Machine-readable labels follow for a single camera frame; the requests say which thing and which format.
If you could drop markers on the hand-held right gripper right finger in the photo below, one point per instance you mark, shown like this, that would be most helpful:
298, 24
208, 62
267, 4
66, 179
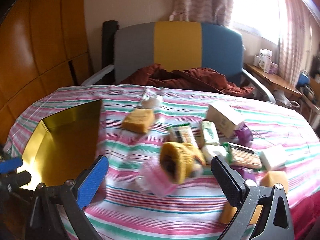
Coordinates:
227, 180

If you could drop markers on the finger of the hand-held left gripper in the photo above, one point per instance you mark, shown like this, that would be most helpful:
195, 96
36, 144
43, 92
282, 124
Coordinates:
15, 180
10, 165

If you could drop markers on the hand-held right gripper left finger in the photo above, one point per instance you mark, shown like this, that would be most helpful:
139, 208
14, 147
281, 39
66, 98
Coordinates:
92, 180

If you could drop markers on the green edged snack packet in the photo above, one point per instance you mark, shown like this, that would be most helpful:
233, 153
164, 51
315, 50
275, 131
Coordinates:
243, 156
180, 133

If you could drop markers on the yellow sponge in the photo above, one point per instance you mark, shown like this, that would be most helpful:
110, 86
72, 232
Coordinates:
273, 180
138, 120
228, 215

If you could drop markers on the gold metal tin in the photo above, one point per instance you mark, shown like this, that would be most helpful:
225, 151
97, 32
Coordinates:
62, 142

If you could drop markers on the yellow knit sock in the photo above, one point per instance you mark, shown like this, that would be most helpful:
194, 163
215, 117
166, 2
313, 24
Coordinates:
180, 161

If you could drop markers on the white foam block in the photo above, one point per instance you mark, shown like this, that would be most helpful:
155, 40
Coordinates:
273, 157

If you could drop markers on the beige carton box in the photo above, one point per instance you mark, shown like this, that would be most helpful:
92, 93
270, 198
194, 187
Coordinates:
223, 120

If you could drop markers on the pink hair roller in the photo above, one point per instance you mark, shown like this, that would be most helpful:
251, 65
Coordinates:
155, 180

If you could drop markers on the clear bag of white cotton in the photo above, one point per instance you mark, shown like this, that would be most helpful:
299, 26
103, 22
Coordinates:
151, 100

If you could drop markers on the white soap bar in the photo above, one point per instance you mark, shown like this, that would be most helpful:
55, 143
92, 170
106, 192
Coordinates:
212, 152

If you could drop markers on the green white small box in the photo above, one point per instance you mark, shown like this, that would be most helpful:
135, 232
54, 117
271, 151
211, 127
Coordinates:
210, 133

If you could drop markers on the red quilt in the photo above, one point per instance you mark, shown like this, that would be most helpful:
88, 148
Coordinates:
305, 215

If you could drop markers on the red-brown blanket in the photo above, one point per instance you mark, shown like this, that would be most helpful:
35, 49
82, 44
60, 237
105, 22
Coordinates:
190, 78

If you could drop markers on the wooden side desk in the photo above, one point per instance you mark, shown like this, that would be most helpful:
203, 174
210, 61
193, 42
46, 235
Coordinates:
275, 78

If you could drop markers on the pale purple box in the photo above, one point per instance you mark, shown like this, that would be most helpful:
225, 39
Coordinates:
273, 68

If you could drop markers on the wooden wardrobe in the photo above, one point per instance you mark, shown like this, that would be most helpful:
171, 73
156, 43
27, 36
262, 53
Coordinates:
37, 42

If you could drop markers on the blue pouch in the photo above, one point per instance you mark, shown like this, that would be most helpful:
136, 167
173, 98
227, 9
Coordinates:
303, 78

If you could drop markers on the tall white box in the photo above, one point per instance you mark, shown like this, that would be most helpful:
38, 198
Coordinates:
265, 56

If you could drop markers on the black rolled mat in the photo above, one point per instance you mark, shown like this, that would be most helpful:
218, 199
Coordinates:
110, 42

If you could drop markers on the grey yellow blue chair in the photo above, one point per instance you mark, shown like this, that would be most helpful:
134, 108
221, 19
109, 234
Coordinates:
177, 45

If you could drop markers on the pink patterned curtain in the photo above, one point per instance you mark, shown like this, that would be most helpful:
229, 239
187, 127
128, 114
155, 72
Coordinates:
200, 0
292, 30

